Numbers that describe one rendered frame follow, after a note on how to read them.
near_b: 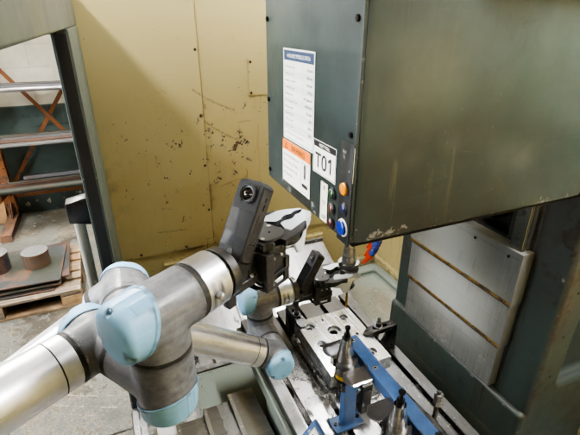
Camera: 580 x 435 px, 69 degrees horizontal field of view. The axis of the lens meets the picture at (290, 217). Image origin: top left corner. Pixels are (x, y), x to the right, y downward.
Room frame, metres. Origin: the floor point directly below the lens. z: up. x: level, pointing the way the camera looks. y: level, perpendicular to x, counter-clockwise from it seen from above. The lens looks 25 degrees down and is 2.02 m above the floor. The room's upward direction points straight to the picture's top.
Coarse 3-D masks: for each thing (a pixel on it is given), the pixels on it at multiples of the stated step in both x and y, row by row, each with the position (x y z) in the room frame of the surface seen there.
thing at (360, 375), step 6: (360, 366) 0.82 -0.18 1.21; (348, 372) 0.80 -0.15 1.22; (354, 372) 0.80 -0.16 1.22; (360, 372) 0.80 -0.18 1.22; (366, 372) 0.80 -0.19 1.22; (348, 378) 0.78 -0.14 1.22; (354, 378) 0.78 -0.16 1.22; (360, 378) 0.78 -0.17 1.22; (366, 378) 0.78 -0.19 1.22; (372, 378) 0.78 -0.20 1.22; (348, 384) 0.76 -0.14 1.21; (354, 384) 0.76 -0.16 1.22; (360, 384) 0.76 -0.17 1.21
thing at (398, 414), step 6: (396, 408) 0.63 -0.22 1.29; (402, 408) 0.62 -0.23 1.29; (390, 414) 0.64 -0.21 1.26; (396, 414) 0.62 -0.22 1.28; (402, 414) 0.62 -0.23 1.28; (390, 420) 0.63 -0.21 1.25; (396, 420) 0.62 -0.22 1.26; (402, 420) 0.62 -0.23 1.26; (390, 426) 0.63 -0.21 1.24; (396, 426) 0.62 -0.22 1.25; (402, 426) 0.62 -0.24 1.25; (396, 432) 0.62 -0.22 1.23; (402, 432) 0.62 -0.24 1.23
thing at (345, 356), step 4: (344, 340) 0.83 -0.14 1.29; (348, 340) 0.83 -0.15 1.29; (340, 344) 0.84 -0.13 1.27; (344, 344) 0.83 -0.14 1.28; (348, 344) 0.82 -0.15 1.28; (352, 344) 0.83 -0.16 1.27; (340, 348) 0.83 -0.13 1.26; (344, 348) 0.82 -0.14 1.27; (348, 348) 0.82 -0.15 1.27; (352, 348) 0.83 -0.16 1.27; (340, 352) 0.83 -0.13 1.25; (344, 352) 0.82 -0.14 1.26; (348, 352) 0.82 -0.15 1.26; (352, 352) 0.83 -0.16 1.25; (340, 356) 0.83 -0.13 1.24; (344, 356) 0.82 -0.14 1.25; (348, 356) 0.82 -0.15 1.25; (352, 356) 0.83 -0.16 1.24; (340, 360) 0.82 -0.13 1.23; (344, 360) 0.82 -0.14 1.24; (348, 360) 0.82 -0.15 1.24; (352, 360) 0.82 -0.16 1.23; (344, 364) 0.82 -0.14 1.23; (348, 364) 0.82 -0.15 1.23
